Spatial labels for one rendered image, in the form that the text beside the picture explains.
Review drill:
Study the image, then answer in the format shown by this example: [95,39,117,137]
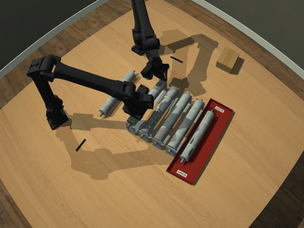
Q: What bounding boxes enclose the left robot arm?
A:
[131,0,163,80]

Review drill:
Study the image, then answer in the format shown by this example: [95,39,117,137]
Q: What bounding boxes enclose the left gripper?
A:
[153,64,169,82]

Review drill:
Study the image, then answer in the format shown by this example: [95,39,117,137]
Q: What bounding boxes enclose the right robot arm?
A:
[27,54,154,130]

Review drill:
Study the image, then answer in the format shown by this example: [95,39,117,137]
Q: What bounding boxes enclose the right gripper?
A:
[122,105,147,121]

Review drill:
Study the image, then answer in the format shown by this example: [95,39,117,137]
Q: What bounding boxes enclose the red rectangular tray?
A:
[166,98,233,185]

